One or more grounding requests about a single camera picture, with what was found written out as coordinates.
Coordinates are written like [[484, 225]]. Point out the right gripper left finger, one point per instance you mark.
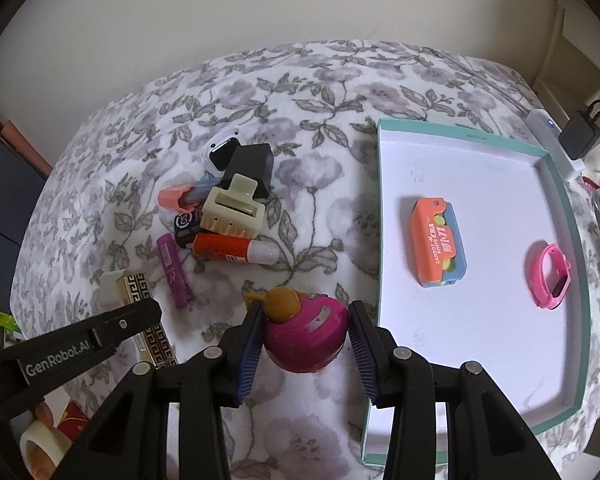
[[126, 438]]

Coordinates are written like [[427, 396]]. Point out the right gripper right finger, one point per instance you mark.
[[487, 437]]

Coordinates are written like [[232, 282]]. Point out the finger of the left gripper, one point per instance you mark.
[[74, 349]]

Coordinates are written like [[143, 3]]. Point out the gold patterned lighter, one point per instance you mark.
[[118, 289]]

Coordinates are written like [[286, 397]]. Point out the purple lighter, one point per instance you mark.
[[175, 277]]

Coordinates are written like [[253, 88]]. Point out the pink smart band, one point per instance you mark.
[[549, 277]]

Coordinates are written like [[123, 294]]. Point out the black toy car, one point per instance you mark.
[[186, 227]]

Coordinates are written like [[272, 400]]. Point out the orange and blue carrot knife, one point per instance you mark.
[[437, 244]]

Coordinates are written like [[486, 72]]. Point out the pink puppy toy figure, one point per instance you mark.
[[303, 332]]

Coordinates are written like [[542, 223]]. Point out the red glue stick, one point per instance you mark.
[[235, 249]]

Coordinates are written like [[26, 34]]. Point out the cream hair claw clip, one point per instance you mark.
[[234, 212]]

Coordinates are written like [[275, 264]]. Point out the white smartwatch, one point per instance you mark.
[[218, 151]]

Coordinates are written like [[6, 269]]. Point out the black charger cube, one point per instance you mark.
[[254, 161]]

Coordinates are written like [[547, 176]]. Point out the masking tape roll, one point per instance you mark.
[[42, 449]]

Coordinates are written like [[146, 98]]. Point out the white tray with teal rim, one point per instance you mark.
[[510, 202]]

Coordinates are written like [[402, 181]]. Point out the floral fleece blanket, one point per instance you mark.
[[318, 105]]

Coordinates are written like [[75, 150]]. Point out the white power strip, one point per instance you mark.
[[547, 132]]

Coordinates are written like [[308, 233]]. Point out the black power adapter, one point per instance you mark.
[[579, 135]]

